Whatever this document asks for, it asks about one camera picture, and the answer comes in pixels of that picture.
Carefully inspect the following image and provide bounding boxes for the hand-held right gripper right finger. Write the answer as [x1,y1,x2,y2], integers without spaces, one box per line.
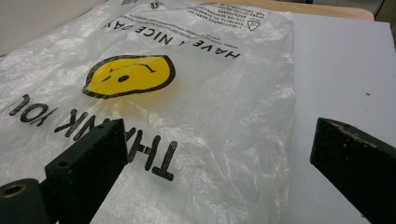
[309,117,396,224]

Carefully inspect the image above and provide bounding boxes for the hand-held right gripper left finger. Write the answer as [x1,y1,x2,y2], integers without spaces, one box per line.
[45,118,129,224]

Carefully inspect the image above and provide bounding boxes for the clear smiley-print plastic bag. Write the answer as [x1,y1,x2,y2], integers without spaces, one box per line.
[0,0,297,224]

